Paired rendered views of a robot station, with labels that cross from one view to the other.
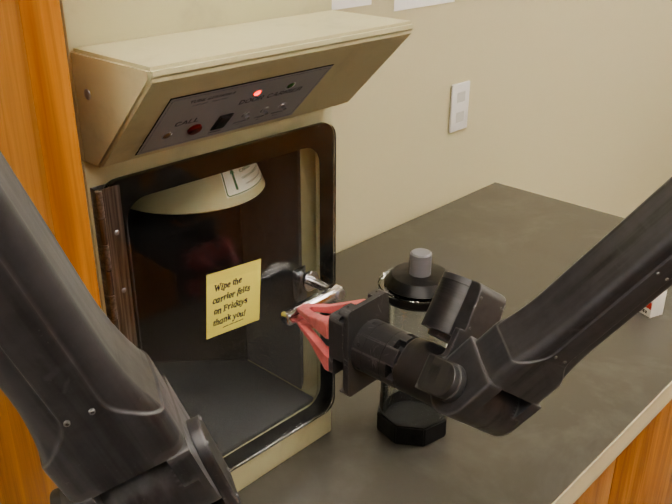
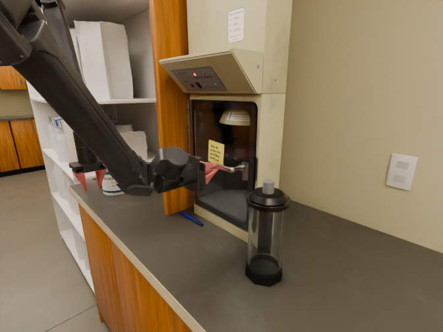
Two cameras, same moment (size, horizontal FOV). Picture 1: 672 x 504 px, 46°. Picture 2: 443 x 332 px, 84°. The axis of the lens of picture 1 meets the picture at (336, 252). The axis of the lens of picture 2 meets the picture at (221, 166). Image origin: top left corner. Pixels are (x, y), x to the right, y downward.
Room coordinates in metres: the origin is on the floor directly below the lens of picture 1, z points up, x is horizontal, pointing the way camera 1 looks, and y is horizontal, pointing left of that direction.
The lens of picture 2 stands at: (0.84, -0.67, 1.42)
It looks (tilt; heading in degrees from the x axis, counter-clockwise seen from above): 17 degrees down; 94
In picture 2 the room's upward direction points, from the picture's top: straight up
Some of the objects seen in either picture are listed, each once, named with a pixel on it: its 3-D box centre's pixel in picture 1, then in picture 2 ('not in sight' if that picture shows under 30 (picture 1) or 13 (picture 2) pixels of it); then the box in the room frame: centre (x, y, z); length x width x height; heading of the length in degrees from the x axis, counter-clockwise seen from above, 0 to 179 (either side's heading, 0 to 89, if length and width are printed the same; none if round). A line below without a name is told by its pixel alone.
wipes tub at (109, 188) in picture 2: not in sight; (115, 176); (0.24, 0.43, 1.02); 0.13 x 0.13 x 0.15
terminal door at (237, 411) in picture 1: (239, 318); (219, 162); (0.78, 0.11, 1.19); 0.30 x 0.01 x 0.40; 136
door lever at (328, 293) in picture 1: (304, 298); (227, 166); (0.81, 0.04, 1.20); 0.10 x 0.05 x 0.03; 136
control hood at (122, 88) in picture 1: (260, 87); (206, 75); (0.75, 0.07, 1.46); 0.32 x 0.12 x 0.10; 137
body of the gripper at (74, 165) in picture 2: not in sight; (87, 156); (0.35, 0.08, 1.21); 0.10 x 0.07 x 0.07; 47
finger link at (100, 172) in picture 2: not in sight; (93, 176); (0.35, 0.09, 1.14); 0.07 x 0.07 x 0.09; 47
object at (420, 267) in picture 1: (419, 275); (267, 193); (0.92, -0.11, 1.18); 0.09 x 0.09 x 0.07
